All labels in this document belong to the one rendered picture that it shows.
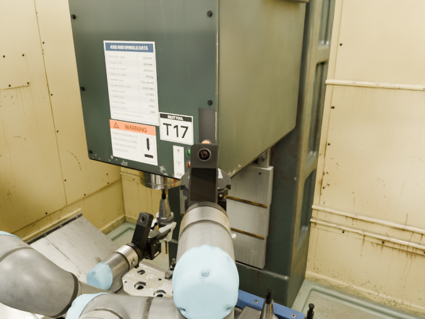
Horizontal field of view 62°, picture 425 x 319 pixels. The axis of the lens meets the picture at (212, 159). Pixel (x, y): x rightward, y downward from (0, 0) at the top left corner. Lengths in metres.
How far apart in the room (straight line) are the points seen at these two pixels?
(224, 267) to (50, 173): 1.85
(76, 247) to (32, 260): 1.43
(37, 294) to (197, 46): 0.60
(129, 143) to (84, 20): 0.33
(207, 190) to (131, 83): 0.45
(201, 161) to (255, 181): 1.00
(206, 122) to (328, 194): 1.20
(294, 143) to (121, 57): 0.82
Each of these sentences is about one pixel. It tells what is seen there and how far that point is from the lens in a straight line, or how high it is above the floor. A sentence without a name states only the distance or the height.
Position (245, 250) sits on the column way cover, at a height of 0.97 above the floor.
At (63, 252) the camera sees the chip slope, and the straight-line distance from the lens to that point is 2.22.
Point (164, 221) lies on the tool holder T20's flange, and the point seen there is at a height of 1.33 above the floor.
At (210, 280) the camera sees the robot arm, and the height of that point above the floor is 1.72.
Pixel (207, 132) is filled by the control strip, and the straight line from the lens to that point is 0.82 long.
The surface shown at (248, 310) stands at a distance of 1.10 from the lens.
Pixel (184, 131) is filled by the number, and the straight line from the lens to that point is 0.86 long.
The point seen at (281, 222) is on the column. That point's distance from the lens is 1.64.
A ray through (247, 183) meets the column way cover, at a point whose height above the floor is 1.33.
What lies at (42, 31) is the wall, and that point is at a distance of 2.11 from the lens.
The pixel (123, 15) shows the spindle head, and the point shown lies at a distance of 0.93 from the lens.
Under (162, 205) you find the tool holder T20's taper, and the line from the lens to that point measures 1.26.
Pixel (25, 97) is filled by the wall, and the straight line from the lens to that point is 2.05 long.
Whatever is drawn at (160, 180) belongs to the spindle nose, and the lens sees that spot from 1.14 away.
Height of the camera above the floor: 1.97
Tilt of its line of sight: 20 degrees down
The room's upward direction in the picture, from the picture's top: straight up
